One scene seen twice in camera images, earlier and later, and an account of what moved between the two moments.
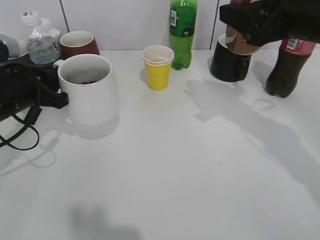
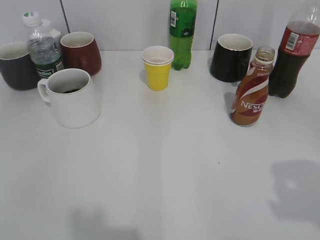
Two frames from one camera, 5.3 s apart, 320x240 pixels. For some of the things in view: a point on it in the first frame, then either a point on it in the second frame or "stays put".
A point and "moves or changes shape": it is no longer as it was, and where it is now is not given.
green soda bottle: [182, 21] stays put
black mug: [227, 66] stays put
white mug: [87, 79] moves or changes shape
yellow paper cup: [158, 60] stays put
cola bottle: [294, 54] stays put
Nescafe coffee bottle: [236, 42] → [250, 98]
